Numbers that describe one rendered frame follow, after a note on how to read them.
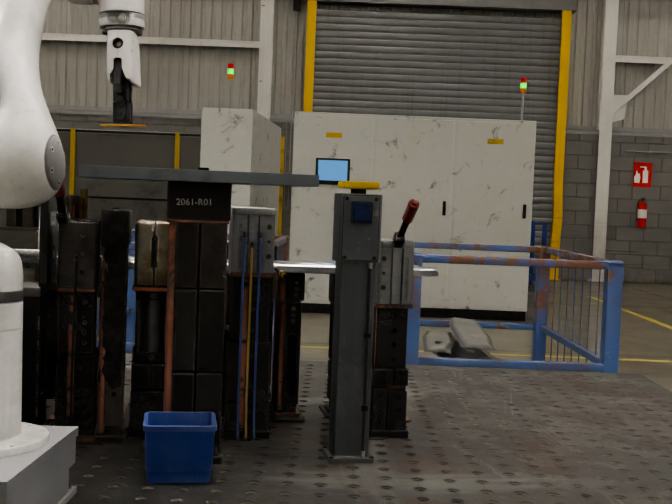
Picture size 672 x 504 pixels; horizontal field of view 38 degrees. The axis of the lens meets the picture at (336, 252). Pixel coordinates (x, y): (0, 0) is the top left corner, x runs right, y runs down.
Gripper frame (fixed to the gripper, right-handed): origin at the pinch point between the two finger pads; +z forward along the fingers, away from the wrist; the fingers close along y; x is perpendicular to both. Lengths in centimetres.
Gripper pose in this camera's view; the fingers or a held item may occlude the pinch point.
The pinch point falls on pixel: (122, 113)
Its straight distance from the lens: 190.0
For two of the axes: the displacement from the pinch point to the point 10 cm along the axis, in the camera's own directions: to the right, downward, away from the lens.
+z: 0.0, 10.0, 0.4
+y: -0.3, -0.4, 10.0
